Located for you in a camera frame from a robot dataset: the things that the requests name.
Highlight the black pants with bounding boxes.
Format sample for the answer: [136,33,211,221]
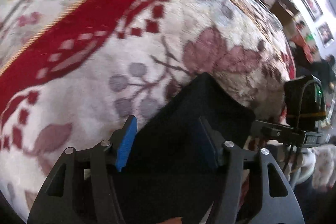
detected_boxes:
[116,73,255,223]

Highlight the red white floral blanket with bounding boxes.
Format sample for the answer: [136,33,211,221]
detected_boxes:
[1,0,298,221]

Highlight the framed wall picture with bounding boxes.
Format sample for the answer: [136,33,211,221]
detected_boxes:
[301,0,323,22]

